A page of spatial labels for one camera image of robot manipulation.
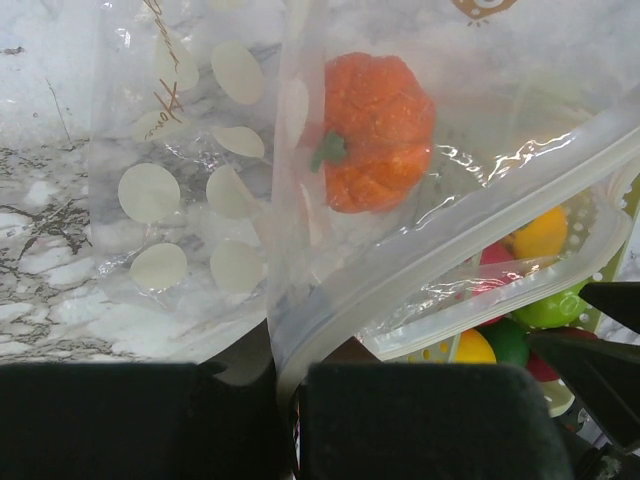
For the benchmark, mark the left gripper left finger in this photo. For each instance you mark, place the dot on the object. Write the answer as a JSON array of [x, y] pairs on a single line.
[[212, 420]]

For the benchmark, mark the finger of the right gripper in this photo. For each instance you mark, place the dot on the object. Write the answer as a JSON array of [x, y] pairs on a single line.
[[618, 300], [603, 375]]

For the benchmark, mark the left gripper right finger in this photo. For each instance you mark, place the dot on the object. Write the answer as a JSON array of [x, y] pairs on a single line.
[[361, 418]]

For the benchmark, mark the pale green plastic basket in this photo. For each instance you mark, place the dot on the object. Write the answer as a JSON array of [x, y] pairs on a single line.
[[600, 280]]

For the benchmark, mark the yellow toy bell pepper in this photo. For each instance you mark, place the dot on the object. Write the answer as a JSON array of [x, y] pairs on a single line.
[[544, 236]]

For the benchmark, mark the clear zip top bag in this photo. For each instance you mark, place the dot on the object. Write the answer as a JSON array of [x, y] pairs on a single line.
[[207, 116]]

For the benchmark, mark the orange toy pumpkin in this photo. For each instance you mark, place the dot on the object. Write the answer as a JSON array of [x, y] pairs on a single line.
[[378, 128]]

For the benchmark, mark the light green toy apple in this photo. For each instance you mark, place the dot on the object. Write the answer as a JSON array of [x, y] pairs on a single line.
[[554, 311]]

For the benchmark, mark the dark green toy lime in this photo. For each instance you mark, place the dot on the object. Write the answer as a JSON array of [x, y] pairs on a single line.
[[508, 341]]

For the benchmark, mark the red toy apple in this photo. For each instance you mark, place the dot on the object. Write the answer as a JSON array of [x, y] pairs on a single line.
[[496, 269]]

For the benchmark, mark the yellow toy lemon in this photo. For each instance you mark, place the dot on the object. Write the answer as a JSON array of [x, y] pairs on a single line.
[[474, 348]]

